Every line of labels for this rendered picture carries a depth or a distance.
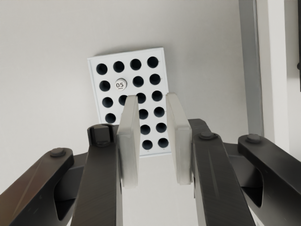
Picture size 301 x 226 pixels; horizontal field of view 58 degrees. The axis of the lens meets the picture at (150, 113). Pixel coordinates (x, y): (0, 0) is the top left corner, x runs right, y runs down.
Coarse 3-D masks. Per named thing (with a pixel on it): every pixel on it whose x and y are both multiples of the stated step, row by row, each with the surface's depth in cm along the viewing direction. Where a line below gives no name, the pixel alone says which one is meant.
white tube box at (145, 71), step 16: (160, 48) 29; (96, 64) 30; (112, 64) 30; (128, 64) 30; (144, 64) 30; (160, 64) 30; (96, 80) 30; (112, 80) 30; (128, 80) 30; (144, 80) 30; (160, 80) 30; (96, 96) 31; (112, 96) 31; (144, 96) 34; (160, 96) 33; (112, 112) 31; (144, 112) 35; (160, 112) 34; (144, 128) 34; (160, 128) 34; (144, 144) 34; (160, 144) 33
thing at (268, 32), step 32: (256, 0) 21; (288, 0) 24; (256, 32) 22; (288, 32) 25; (256, 64) 22; (288, 64) 26; (256, 96) 23; (288, 96) 27; (256, 128) 25; (288, 128) 27
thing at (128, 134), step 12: (132, 96) 18; (132, 108) 16; (120, 120) 14; (132, 120) 14; (120, 132) 12; (132, 132) 12; (120, 144) 12; (132, 144) 13; (120, 156) 13; (132, 156) 13; (132, 168) 13; (132, 180) 13
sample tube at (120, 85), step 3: (120, 78) 31; (123, 78) 31; (117, 81) 29; (120, 81) 29; (123, 81) 29; (117, 84) 29; (120, 84) 29; (123, 84) 29; (126, 84) 31; (117, 87) 29; (120, 87) 29; (123, 87) 29; (117, 90) 29; (120, 90) 29
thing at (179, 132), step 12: (168, 96) 18; (168, 108) 16; (180, 108) 15; (168, 120) 17; (180, 120) 13; (168, 132) 18; (180, 132) 12; (180, 144) 12; (180, 156) 13; (180, 168) 13; (180, 180) 13; (192, 180) 13
